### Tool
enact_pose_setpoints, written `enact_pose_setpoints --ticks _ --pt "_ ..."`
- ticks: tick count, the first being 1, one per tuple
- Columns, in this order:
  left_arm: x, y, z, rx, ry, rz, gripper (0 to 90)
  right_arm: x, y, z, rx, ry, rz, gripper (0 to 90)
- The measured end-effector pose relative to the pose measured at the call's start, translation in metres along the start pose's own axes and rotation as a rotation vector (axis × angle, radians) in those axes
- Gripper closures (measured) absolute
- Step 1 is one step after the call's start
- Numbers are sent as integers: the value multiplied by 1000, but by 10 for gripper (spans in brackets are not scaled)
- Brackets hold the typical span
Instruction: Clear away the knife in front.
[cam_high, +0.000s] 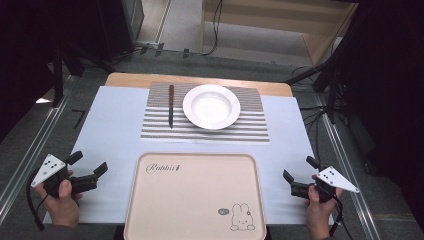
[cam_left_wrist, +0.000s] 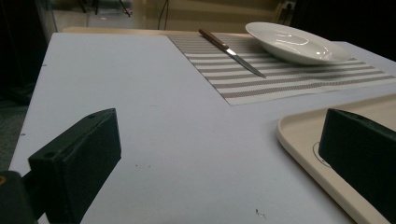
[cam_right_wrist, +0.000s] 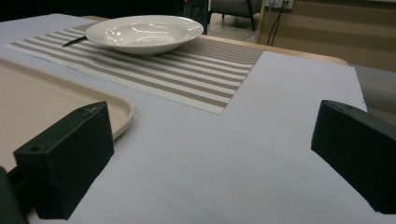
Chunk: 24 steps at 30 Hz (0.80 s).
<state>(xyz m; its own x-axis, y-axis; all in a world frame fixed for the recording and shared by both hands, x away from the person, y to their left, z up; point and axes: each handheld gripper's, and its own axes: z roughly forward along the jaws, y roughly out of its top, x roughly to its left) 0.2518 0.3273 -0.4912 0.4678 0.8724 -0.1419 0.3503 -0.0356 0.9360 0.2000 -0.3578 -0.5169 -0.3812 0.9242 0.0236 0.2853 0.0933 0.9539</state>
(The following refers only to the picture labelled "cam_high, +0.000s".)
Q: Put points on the dark curtain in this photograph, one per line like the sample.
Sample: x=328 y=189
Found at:
x=30 y=33
x=393 y=83

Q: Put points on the white round plate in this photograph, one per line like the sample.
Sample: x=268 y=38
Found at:
x=211 y=108

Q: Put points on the pale blue table cover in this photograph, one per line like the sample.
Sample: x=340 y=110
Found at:
x=110 y=133

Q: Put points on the metal floor rail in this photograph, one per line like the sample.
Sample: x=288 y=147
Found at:
x=33 y=156
x=346 y=166

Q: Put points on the person's right hand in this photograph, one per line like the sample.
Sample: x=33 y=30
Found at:
x=318 y=213

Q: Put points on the beige tray with rabbit print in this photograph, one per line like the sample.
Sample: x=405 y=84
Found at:
x=193 y=200

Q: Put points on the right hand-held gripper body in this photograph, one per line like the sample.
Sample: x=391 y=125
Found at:
x=333 y=178

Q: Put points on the person's left hand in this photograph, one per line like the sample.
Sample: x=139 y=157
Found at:
x=63 y=208

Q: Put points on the black metal stand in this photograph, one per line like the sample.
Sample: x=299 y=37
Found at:
x=58 y=76
x=331 y=96

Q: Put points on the grey striped placemat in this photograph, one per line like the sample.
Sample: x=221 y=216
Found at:
x=233 y=133

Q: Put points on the wooden shelf unit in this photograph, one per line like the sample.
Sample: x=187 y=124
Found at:
x=313 y=43

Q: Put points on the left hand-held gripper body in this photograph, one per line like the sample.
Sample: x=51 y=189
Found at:
x=50 y=168

